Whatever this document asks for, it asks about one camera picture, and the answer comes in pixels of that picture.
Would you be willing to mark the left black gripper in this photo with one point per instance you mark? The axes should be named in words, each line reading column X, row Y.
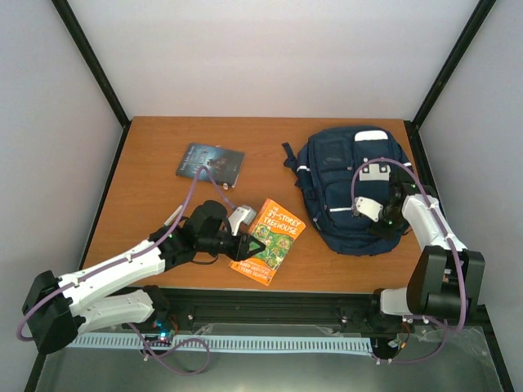
column 241, row 251

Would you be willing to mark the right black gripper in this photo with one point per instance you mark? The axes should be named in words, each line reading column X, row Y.
column 386, row 233

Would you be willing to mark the orange green thick paperback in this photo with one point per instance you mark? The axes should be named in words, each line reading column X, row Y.
column 277, row 228

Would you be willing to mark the navy blue student backpack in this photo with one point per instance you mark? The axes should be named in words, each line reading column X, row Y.
column 326, row 170

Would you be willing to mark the dark blue fantasy book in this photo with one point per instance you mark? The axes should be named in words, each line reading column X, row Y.
column 223, row 164

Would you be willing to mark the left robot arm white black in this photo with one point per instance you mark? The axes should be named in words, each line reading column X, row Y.
column 58, row 309

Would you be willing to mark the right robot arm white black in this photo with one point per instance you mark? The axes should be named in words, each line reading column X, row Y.
column 446, row 281

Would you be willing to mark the teal capped white marker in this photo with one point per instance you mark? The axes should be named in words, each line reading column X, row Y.
column 173, row 216

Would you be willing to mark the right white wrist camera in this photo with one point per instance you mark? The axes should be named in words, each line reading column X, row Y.
column 367, row 207

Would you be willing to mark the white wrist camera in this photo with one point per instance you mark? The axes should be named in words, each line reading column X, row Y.
column 367, row 207
column 242, row 215

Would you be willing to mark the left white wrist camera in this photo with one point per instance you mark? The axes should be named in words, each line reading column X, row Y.
column 242, row 215

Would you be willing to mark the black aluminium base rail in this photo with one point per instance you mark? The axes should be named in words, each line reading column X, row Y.
column 347, row 313

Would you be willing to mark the right black frame post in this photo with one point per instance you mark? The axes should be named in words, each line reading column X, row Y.
column 459, row 49

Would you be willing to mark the black frame post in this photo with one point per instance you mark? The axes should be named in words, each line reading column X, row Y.
column 459, row 49
column 73, row 26

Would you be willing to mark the light blue slotted cable duct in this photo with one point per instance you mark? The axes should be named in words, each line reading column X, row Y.
column 229, row 344

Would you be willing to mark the left black frame post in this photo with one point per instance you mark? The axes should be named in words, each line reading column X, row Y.
column 73, row 26

